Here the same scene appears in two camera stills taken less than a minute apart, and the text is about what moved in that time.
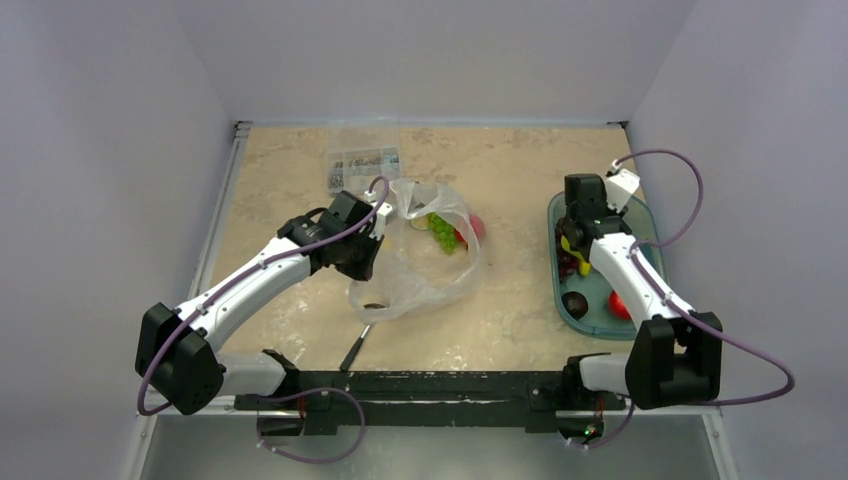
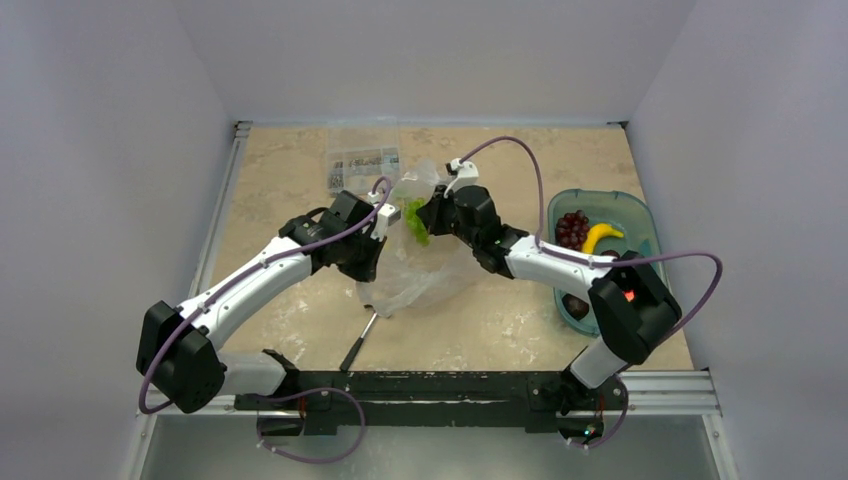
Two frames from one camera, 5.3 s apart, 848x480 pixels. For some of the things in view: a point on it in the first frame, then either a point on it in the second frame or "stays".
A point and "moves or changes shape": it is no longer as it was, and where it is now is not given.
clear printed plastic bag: x=432 y=244 moves or changes shape
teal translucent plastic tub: x=599 y=321 stays
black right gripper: x=597 y=224 -> x=435 y=216
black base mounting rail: x=439 y=399 stays
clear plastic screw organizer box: x=356 y=156 stays
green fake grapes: x=444 y=233 moves or changes shape
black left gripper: x=363 y=272 stays
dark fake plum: x=575 y=304 stays
